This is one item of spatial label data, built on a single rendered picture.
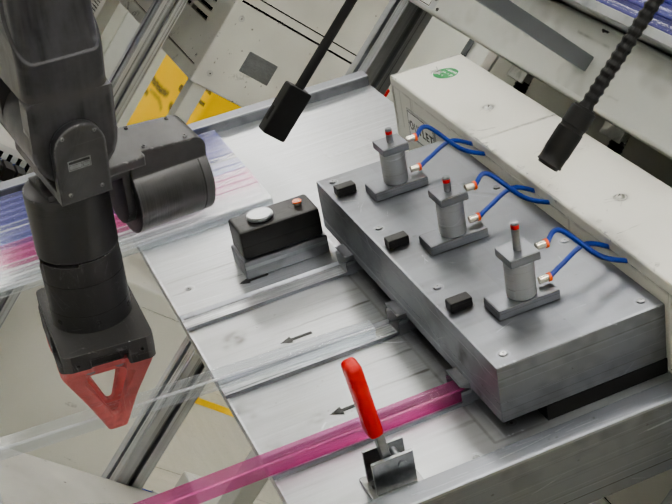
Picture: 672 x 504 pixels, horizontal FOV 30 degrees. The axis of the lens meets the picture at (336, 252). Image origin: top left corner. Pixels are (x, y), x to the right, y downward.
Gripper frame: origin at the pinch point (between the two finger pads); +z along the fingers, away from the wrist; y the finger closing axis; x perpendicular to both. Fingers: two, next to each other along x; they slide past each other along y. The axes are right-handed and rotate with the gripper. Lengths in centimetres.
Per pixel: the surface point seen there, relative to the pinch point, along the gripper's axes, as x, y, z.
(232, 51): -46, 123, 23
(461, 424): -22.1, -14.2, -0.5
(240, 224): -16.0, 16.3, -3.6
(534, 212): -36.1, -0.1, -7.0
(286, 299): -17.3, 9.2, 0.7
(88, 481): 0, 45, 42
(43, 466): 5, 45, 38
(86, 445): -6, 121, 95
